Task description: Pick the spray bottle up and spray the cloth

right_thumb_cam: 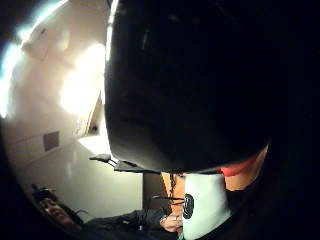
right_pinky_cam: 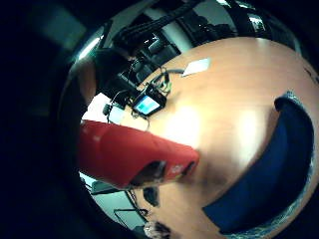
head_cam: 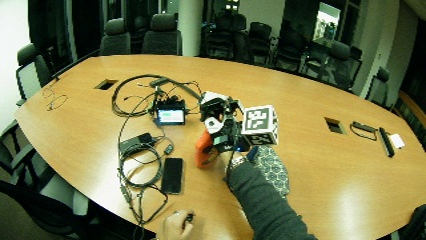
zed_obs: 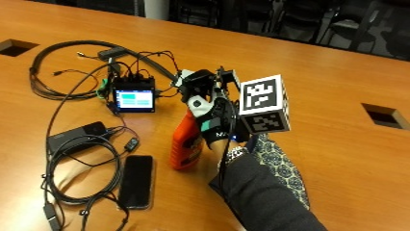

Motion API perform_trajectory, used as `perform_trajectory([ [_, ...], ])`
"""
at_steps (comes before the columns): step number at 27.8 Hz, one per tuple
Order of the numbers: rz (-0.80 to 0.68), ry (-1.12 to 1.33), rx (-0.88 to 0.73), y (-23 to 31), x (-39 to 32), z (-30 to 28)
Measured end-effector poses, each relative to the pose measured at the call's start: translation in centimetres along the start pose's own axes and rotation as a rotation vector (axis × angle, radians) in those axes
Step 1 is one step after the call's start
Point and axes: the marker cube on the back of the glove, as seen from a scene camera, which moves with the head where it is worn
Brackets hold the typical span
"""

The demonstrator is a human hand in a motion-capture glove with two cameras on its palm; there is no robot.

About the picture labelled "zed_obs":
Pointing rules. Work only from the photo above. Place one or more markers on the orange spray bottle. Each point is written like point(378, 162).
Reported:
point(183, 144)

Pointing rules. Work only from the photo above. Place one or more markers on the small black screen device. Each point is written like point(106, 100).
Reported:
point(133, 96)

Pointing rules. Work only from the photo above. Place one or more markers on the small black inline dongle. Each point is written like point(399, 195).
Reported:
point(130, 144)

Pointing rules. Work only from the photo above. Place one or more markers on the black power bank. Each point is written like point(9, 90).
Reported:
point(74, 137)

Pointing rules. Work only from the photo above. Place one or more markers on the black office chair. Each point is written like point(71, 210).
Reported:
point(307, 19)
point(205, 11)

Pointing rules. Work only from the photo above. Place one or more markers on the small black hub box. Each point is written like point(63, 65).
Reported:
point(110, 53)

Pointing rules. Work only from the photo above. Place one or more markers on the white marker cube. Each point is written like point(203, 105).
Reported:
point(260, 96)

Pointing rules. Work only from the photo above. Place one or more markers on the black smartphone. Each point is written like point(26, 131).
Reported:
point(135, 182)

